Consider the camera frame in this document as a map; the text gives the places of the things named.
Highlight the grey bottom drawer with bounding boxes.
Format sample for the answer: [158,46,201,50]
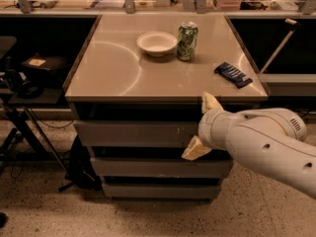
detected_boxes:
[103,184,221,199]

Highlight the green soda can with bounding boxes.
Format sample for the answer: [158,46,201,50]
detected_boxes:
[177,22,198,61]

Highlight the dark blue snack packet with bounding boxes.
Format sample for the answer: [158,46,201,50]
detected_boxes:
[214,62,253,89]

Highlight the grey drawer cabinet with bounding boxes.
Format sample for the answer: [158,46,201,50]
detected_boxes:
[65,13,268,187]

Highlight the grey middle drawer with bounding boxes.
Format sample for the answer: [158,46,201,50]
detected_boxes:
[91,158,232,178]

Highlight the grey top drawer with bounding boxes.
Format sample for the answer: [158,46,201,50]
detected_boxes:
[74,120,198,148]

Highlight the grey drawer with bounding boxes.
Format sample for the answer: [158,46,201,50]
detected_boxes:
[74,120,198,148]
[91,158,232,178]
[103,184,221,199]

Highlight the black box with label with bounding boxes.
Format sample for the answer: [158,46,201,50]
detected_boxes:
[21,55,71,85]

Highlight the black headphones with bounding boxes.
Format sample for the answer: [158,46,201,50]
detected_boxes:
[12,72,43,99]

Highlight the black stand with legs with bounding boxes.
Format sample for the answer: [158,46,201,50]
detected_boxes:
[0,36,68,176]

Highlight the white bowl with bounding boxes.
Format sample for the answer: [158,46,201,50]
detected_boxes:
[136,32,177,57]

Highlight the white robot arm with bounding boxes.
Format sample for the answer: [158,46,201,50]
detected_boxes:
[182,93,316,198]

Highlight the white leaning pole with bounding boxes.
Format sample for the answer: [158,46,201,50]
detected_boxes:
[260,18,300,74]

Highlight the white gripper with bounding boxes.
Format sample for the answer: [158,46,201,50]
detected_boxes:
[182,92,246,161]

